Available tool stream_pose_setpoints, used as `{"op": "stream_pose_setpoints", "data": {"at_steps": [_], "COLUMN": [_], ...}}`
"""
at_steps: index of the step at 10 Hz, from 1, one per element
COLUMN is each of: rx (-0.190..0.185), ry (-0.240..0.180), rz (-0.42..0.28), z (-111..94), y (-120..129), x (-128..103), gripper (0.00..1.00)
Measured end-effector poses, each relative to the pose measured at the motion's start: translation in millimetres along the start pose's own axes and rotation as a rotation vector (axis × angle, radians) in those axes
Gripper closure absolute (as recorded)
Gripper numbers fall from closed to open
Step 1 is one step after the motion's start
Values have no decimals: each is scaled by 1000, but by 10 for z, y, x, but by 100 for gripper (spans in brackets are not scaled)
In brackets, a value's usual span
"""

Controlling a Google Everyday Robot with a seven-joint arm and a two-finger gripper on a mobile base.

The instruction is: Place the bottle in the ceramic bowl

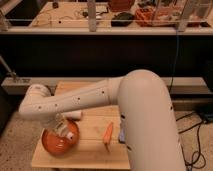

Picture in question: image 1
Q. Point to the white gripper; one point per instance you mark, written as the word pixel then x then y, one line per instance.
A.
pixel 52 121

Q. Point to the clear plastic bottle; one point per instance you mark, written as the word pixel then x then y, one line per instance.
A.
pixel 62 130

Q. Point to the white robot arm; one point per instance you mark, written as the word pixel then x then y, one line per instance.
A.
pixel 146 111

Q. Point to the orange ceramic bowl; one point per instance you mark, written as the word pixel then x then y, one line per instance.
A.
pixel 56 145

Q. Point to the orange carrot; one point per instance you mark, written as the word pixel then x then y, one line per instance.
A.
pixel 108 134

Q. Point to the wooden board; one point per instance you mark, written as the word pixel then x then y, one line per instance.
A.
pixel 90 152

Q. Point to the black object on bench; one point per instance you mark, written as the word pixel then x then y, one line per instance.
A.
pixel 122 19

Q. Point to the workbench shelf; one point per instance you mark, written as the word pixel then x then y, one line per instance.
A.
pixel 70 17

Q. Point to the orange tool box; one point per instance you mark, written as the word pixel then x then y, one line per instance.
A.
pixel 151 17

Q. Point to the metal frame post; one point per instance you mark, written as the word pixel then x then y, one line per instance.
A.
pixel 91 5

